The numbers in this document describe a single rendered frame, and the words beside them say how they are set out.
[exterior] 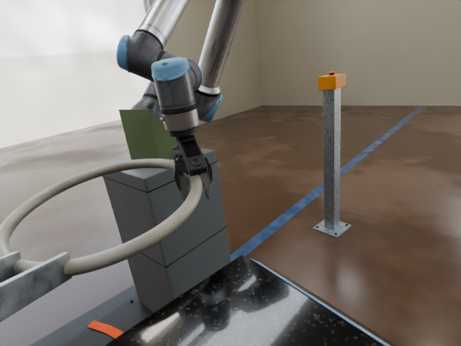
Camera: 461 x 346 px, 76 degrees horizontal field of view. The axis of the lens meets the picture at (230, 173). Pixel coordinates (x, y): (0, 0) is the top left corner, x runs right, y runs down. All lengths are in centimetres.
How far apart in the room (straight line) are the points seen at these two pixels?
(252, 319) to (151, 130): 94
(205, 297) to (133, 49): 64
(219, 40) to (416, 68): 576
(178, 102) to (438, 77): 624
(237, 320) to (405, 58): 652
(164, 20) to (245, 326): 80
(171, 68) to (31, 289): 50
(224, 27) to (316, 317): 105
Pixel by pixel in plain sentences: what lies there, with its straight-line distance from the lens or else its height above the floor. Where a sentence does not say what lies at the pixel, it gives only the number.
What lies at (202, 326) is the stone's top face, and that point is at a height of 83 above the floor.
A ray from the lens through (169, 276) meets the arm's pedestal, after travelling 143.
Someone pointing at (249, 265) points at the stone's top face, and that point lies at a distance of 65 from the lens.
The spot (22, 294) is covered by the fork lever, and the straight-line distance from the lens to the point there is 58.
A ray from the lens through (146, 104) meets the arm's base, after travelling 137.
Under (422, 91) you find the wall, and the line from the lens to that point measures 682.
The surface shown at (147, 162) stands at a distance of 97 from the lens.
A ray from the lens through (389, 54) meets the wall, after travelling 690.
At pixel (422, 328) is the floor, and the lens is 175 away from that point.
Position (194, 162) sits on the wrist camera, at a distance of 72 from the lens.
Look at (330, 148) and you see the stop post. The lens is 205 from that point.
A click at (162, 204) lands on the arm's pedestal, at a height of 71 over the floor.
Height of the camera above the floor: 123
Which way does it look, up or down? 21 degrees down
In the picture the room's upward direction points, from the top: 7 degrees counter-clockwise
